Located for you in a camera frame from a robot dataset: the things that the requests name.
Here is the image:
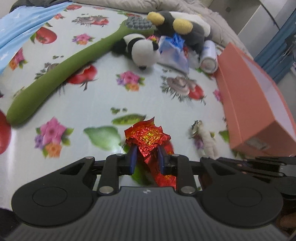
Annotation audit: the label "red foil tea packets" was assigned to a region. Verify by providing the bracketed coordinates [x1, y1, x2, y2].
[125, 118, 177, 188]

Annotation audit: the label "orange cardboard box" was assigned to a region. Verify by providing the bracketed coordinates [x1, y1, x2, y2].
[215, 43, 295, 157]

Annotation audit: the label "fruit print table cloth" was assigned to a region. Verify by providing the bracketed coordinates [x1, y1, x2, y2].
[1, 4, 235, 209]

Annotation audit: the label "blue curtain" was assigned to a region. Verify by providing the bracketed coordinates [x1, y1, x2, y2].
[254, 12, 295, 83]

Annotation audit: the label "green massage brush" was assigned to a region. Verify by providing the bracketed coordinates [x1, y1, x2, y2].
[6, 17, 154, 126]

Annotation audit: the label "white spray can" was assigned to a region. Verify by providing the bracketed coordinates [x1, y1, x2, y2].
[200, 40, 218, 74]

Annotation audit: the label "blue plastic snack bag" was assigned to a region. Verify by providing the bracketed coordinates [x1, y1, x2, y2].
[158, 34, 189, 74]

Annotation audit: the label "grey penguin plush toy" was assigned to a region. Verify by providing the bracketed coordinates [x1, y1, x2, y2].
[147, 11, 212, 54]

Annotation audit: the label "beige quilt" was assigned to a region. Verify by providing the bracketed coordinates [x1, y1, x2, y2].
[76, 0, 252, 57]

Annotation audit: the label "white wardrobe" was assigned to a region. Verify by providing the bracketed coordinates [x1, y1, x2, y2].
[209, 0, 295, 58]

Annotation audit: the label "light blue bed sheet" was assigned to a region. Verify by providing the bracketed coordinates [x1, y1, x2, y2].
[1, 1, 71, 71]

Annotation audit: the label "dark grey blanket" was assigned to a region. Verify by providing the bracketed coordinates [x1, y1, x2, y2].
[10, 0, 67, 13]

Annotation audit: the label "white fluffy ring keychain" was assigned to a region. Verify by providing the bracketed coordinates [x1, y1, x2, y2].
[190, 120, 218, 159]

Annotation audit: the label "panda plush keychain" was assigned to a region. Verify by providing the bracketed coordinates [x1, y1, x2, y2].
[111, 34, 160, 70]

